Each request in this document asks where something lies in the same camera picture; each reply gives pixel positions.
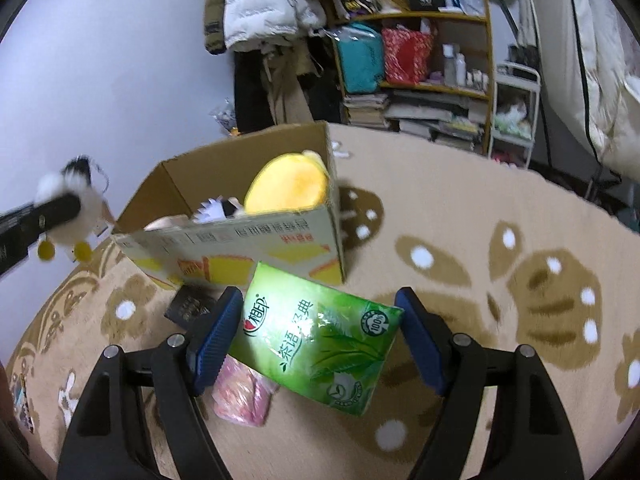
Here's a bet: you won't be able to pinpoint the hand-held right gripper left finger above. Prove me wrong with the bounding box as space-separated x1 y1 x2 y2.
56 286 244 480

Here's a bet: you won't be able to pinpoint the white puffer jacket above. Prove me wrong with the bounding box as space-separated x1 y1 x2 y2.
223 0 326 52

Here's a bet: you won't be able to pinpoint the red patterned bag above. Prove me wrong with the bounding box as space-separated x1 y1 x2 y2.
381 25 436 86

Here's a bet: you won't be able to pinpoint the beige hanging coat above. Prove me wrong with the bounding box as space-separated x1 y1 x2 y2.
262 45 313 126

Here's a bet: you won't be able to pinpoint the teal bag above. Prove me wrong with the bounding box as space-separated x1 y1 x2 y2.
335 22 386 95

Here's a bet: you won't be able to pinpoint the yellow plush duck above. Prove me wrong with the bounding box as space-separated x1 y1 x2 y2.
243 150 331 213

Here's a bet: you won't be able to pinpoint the white fluffy plush toy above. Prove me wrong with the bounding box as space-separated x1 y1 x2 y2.
35 157 113 263

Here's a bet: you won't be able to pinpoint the coats on rack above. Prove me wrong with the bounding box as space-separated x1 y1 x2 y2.
202 0 331 56

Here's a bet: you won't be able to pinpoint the green tissue pack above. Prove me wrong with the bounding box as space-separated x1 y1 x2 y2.
227 261 405 417

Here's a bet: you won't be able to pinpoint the black hanging garment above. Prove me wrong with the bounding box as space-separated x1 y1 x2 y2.
232 50 273 133

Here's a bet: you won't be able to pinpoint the stack of books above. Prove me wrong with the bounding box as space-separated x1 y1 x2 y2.
342 89 488 153

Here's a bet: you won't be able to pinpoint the pink plastic packet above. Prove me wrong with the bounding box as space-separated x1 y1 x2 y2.
212 355 280 427

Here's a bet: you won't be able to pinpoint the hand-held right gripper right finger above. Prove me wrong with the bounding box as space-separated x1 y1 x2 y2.
393 287 586 480

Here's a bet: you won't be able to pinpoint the black patterned pouch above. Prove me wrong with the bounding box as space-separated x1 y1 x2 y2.
165 285 221 328

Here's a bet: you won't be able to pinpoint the cardboard box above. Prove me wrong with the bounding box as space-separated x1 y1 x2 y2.
111 121 347 291

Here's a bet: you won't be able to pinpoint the cream padded chair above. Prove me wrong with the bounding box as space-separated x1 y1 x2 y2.
517 0 640 181

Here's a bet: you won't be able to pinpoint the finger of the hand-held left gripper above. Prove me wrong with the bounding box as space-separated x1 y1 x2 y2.
0 192 83 281

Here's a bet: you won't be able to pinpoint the white trolley cart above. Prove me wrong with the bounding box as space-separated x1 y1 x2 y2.
487 60 542 168

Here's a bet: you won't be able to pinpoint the clear bag of small things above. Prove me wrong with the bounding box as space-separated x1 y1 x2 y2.
210 100 241 136

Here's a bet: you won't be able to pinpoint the wooden shelf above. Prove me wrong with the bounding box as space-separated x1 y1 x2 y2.
330 0 496 156

